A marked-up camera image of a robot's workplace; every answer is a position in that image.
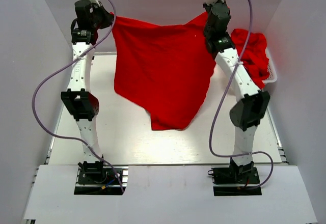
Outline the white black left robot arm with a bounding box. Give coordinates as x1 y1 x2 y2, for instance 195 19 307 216
61 0 113 183

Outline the red t-shirt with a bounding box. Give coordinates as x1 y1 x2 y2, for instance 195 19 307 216
113 13 216 130

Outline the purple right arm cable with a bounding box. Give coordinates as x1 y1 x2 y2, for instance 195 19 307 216
208 0 275 190

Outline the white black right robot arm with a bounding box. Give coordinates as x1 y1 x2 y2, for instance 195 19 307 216
203 0 270 183

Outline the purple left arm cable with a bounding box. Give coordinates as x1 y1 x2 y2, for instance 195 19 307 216
32 0 125 194

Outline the white plastic laundry basket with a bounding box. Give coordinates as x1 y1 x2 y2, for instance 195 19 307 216
263 48 278 85

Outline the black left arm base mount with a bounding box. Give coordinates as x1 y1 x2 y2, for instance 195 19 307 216
74 161 128 195

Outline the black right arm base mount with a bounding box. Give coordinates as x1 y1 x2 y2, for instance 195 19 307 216
207 167 262 197

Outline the pile of red t-shirts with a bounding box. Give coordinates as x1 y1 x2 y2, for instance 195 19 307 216
231 29 269 89

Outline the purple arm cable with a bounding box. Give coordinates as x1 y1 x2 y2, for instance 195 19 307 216
32 0 125 194
208 0 275 190

